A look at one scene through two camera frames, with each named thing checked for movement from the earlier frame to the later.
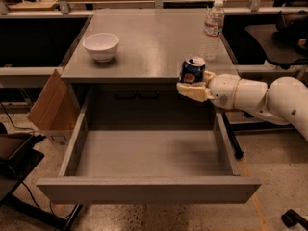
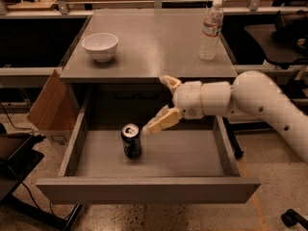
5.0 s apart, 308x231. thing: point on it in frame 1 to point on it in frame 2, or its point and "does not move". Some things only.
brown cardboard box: (55, 109) does not move
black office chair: (285, 44) does not move
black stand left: (18, 157) does not move
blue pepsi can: (192, 69) to (131, 140)
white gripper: (225, 89) to (189, 99)
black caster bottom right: (291, 218) does not move
